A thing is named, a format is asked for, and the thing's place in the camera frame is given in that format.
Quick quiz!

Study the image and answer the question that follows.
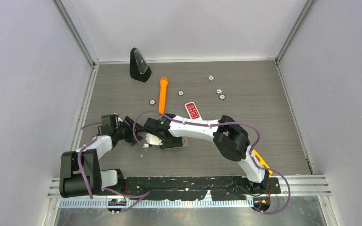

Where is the black wedge stand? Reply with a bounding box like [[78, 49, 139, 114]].
[[129, 48, 152, 83]]

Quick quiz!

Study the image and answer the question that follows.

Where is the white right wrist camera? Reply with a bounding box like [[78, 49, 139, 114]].
[[143, 133, 163, 148]]

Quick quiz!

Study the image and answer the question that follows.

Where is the yellow triangular frame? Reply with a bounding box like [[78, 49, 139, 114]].
[[251, 149, 273, 176]]

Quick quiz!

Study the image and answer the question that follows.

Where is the red white remote control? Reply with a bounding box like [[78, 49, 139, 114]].
[[184, 102, 202, 120]]

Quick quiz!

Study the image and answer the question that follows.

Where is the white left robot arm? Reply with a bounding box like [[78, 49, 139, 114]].
[[59, 113, 145, 198]]

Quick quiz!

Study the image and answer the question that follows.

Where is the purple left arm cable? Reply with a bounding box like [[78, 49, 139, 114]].
[[77, 122, 150, 214]]

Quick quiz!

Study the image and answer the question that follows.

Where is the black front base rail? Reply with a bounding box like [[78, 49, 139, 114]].
[[125, 176, 281, 201]]

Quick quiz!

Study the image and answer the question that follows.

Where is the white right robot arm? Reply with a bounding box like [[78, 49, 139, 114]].
[[144, 114, 270, 193]]

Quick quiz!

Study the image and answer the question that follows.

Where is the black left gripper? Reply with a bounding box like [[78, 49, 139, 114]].
[[114, 117, 143, 145]]

